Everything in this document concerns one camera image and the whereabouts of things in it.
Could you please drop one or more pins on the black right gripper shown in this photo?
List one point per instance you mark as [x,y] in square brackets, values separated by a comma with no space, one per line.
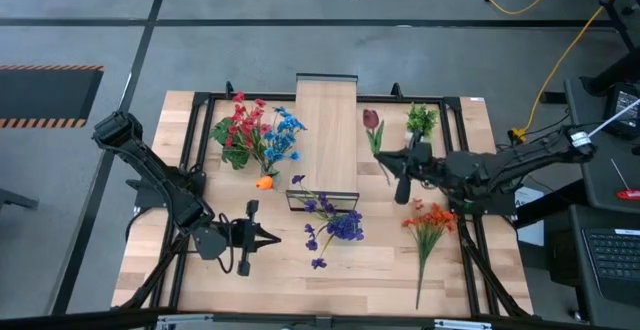
[420,165]

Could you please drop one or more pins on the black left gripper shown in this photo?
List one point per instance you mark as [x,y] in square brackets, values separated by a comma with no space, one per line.
[246,235]

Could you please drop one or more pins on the dark red artificial tulip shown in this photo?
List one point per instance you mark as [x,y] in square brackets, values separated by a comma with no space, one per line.
[371,119]

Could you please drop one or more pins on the orange artificial tulip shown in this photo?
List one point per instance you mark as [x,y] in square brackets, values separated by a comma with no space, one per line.
[264,183]

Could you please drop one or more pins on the clear ribbed glass vase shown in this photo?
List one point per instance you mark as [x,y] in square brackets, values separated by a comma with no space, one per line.
[276,180]

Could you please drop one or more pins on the purple artificial flower bunch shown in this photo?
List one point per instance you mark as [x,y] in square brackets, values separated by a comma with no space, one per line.
[345,225]

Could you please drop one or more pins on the blue artificial flower bunch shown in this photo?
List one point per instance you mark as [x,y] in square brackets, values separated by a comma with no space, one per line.
[282,137]

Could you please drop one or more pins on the red artificial flower bunch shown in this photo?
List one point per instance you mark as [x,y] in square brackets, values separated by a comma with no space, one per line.
[245,120]

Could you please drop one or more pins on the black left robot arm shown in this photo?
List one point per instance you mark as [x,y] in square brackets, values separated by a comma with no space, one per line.
[160,180]

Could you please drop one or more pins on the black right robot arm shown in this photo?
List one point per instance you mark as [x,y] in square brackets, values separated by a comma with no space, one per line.
[500,170]

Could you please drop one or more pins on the small light-green potted plant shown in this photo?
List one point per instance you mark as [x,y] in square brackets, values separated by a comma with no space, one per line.
[421,119]

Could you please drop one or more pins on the orange artificial flower bunch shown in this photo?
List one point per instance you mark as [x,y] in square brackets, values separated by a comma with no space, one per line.
[430,220]

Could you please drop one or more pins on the dark-green leafy potted plant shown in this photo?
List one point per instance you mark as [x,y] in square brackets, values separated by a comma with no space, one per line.
[230,147]

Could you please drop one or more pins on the white paper sheet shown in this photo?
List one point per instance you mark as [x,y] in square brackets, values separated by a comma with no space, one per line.
[530,200]

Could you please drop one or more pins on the grey side desk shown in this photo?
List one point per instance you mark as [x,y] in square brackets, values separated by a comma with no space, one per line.
[600,180]

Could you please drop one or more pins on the black tablet screen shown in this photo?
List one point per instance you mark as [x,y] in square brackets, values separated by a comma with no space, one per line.
[625,107]

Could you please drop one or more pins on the laptop keyboard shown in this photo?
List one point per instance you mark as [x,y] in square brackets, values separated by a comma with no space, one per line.
[615,260]

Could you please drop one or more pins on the black stand foot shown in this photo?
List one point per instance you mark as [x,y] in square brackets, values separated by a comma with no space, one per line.
[15,199]

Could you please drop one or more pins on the black equipment stand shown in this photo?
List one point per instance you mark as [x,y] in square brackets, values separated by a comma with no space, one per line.
[612,15]

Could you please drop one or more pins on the black hazard-striped floor mat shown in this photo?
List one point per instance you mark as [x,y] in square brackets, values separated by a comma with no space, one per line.
[45,95]

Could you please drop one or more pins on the wooden shelf with black frame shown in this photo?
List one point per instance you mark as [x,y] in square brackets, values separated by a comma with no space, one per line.
[325,135]

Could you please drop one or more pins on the black aluminium table frame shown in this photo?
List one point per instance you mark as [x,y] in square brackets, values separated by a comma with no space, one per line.
[250,98]

